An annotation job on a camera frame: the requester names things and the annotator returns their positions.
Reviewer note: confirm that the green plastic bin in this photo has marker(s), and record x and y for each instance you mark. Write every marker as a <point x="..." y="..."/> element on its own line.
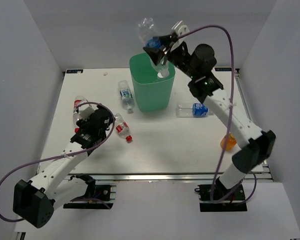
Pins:
<point x="151" y="91"/>

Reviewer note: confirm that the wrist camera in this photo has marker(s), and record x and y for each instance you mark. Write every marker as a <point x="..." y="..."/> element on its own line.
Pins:
<point x="85" y="111"/>
<point x="180" y="28"/>

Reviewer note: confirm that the crushed bottle blue label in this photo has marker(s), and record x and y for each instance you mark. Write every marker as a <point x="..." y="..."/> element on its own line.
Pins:
<point x="147" y="32"/>

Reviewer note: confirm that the clear bottle blue label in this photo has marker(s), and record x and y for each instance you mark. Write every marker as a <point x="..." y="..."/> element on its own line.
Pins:
<point x="193" y="110"/>

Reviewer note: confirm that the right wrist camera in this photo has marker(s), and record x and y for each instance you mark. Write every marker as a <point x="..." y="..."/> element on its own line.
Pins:
<point x="180" y="28"/>

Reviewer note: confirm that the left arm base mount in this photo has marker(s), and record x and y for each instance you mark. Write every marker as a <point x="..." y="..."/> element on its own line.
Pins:
<point x="98" y="196"/>

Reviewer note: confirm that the crushed bottle red label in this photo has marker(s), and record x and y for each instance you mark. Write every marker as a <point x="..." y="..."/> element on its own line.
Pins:
<point x="122" y="128"/>

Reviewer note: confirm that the aluminium frame rail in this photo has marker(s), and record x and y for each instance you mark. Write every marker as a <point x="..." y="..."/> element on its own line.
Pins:
<point x="152" y="177"/>

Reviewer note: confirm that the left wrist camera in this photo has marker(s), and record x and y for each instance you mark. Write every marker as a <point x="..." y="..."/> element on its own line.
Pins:
<point x="85" y="111"/>

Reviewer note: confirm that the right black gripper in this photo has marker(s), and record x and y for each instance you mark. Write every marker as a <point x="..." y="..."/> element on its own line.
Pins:
<point x="156" y="55"/>

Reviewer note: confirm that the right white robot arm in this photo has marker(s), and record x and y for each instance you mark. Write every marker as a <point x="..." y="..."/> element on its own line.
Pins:
<point x="255" y="144"/>

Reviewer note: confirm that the bottle green blue label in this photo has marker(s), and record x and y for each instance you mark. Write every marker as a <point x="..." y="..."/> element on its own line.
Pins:
<point x="126" y="96"/>

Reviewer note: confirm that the orange juice bottle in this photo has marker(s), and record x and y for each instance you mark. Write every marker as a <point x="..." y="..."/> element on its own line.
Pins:
<point x="228" y="143"/>

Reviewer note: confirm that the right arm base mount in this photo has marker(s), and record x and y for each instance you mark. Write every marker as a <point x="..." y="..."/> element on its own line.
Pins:
<point x="230" y="204"/>

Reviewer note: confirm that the bottle red label upright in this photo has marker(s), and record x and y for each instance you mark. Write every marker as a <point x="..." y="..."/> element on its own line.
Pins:
<point x="76" y="116"/>

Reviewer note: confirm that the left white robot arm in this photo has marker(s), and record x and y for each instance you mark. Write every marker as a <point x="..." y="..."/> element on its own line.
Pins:
<point x="37" y="199"/>

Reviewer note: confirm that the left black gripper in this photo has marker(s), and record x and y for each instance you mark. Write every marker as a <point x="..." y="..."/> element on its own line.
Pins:
<point x="83" y="124"/>

